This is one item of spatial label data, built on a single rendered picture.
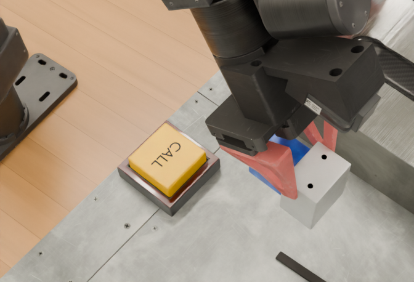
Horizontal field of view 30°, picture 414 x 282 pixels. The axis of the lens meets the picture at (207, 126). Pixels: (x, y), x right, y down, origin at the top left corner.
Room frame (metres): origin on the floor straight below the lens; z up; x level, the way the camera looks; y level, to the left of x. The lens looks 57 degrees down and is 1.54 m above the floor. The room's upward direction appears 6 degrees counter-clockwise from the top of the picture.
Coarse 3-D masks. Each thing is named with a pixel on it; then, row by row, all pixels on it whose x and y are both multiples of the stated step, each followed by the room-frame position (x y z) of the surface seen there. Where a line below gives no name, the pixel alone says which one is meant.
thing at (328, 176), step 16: (288, 144) 0.35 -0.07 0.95; (320, 144) 0.34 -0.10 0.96; (304, 160) 0.33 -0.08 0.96; (320, 160) 0.33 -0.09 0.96; (336, 160) 0.33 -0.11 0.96; (256, 176) 0.34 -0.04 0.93; (304, 176) 0.31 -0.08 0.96; (320, 176) 0.31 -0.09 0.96; (336, 176) 0.31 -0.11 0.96; (304, 192) 0.30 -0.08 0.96; (320, 192) 0.30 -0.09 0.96; (336, 192) 0.31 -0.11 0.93; (288, 208) 0.31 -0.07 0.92; (304, 208) 0.29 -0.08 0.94; (320, 208) 0.29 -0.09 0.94; (304, 224) 0.29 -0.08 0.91
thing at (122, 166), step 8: (176, 128) 0.47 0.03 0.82; (208, 152) 0.43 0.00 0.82; (128, 160) 0.43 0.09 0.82; (216, 160) 0.42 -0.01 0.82; (120, 168) 0.42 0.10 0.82; (128, 168) 0.42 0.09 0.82; (208, 168) 0.41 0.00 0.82; (136, 176) 0.41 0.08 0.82; (200, 176) 0.40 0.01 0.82; (144, 184) 0.40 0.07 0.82; (192, 184) 0.39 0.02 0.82; (152, 192) 0.39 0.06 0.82; (184, 192) 0.38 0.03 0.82; (160, 200) 0.38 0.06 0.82; (168, 200) 0.38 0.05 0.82; (176, 200) 0.38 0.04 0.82
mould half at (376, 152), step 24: (384, 0) 0.56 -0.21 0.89; (408, 0) 0.56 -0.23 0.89; (384, 24) 0.53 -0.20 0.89; (408, 24) 0.53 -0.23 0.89; (408, 48) 0.49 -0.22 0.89; (384, 96) 0.44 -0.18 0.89; (384, 120) 0.41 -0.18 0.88; (408, 120) 0.41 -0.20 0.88; (336, 144) 0.42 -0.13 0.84; (360, 144) 0.40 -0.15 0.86; (384, 144) 0.38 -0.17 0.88; (408, 144) 0.38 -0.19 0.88; (360, 168) 0.39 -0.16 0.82; (384, 168) 0.37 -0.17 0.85; (408, 168) 0.36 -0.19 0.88; (384, 192) 0.37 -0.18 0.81; (408, 192) 0.35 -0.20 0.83
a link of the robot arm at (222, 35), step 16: (224, 0) 0.36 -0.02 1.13; (240, 0) 0.37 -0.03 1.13; (256, 0) 0.36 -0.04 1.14; (208, 16) 0.36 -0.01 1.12; (224, 16) 0.36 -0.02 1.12; (240, 16) 0.36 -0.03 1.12; (256, 16) 0.36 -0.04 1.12; (208, 32) 0.36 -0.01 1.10; (224, 32) 0.36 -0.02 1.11; (240, 32) 0.35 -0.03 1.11; (256, 32) 0.36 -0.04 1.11; (224, 48) 0.35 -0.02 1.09; (240, 48) 0.35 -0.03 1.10; (256, 48) 0.35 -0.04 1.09
